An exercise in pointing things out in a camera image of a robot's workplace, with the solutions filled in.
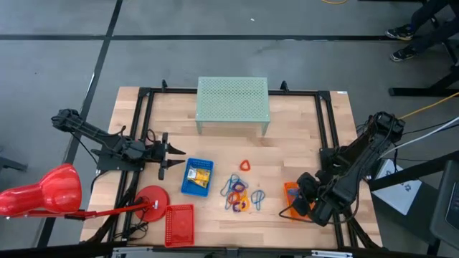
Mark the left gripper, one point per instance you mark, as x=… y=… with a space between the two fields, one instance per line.
x=164 y=157

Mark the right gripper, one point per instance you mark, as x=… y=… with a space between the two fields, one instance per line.
x=306 y=186

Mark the orange plastic basket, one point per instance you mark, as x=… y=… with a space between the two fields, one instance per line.
x=288 y=202

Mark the yellow packet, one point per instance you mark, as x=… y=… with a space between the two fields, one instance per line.
x=203 y=177

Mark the blue plastic basket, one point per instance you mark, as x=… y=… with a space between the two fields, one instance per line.
x=190 y=190

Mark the red rubber band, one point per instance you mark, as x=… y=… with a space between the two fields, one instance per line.
x=245 y=169

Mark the purple rubber band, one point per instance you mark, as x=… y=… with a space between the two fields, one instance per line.
x=234 y=207
x=234 y=186

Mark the orange rubber band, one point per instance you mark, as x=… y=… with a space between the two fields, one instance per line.
x=229 y=198

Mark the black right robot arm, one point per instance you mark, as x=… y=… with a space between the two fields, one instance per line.
x=358 y=161

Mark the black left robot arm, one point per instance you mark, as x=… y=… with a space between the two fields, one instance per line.
x=89 y=130

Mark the black desk bar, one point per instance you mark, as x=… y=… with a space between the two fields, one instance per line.
x=412 y=172

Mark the red desk lamp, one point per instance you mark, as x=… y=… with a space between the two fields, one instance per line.
x=54 y=190

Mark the small white-labelled packet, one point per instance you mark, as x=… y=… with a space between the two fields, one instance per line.
x=191 y=173

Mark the red plastic basket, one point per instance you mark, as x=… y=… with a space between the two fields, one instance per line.
x=179 y=225

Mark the green perforated metal shelf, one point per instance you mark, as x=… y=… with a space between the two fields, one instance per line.
x=233 y=98

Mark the white box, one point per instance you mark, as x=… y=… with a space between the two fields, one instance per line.
x=398 y=193

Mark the white sticker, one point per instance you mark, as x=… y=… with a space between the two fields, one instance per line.
x=341 y=92

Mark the dark grey device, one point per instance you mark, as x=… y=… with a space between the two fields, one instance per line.
x=448 y=208

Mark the black furniture base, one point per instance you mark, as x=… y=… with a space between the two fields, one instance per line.
x=423 y=91

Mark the black horizontal beam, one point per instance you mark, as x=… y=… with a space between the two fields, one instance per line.
x=54 y=251

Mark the dark furniture leg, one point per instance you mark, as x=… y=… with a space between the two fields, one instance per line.
x=10 y=164

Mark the person's shoe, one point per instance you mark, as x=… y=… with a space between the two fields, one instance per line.
x=399 y=33
x=403 y=54

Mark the person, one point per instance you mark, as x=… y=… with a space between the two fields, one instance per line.
x=434 y=37

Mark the black table frame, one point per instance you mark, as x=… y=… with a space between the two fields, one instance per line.
x=172 y=91

